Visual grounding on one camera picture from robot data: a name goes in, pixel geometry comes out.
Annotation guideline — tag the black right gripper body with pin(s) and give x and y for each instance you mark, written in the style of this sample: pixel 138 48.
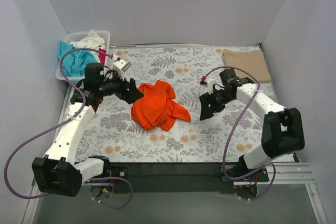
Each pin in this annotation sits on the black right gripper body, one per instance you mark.
pixel 213 100

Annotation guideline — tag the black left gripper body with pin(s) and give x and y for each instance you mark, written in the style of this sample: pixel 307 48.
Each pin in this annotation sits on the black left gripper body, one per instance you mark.
pixel 127 89

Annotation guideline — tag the orange t shirt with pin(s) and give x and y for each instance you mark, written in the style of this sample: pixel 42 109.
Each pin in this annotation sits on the orange t shirt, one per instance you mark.
pixel 157 108

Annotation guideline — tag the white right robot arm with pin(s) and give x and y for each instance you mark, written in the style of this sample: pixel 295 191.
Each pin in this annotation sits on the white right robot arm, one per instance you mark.
pixel 282 130

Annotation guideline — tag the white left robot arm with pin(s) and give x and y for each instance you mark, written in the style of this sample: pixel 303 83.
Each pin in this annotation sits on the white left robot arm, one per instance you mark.
pixel 57 172

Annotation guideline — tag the magenta t shirt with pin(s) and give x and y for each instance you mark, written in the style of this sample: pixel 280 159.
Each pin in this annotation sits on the magenta t shirt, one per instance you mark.
pixel 101 55

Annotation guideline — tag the folded beige t shirt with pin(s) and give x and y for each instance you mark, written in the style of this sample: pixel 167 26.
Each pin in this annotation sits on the folded beige t shirt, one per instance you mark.
pixel 251 61

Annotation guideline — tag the teal t shirt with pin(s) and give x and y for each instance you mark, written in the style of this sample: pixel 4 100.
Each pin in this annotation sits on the teal t shirt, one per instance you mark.
pixel 74 63

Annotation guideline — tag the white t shirt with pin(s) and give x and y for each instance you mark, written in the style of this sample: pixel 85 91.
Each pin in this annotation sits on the white t shirt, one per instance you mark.
pixel 92 40

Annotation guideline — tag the white plastic laundry basket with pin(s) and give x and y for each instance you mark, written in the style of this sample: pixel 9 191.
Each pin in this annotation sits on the white plastic laundry basket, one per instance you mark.
pixel 77 37

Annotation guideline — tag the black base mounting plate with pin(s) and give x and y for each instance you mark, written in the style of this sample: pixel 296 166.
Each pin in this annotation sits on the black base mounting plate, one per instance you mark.
pixel 170 177

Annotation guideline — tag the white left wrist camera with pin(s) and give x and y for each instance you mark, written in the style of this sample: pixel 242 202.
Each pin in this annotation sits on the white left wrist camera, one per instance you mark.
pixel 120 66

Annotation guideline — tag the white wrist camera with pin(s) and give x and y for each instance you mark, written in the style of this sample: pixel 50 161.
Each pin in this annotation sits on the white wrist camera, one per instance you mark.
pixel 209 84
pixel 120 66

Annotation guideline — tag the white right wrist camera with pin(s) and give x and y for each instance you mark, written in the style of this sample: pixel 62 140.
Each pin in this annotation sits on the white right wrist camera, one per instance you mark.
pixel 209 84

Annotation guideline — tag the aluminium frame rail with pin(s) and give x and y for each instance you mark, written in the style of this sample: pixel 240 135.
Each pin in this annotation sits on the aluminium frame rail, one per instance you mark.
pixel 288 173

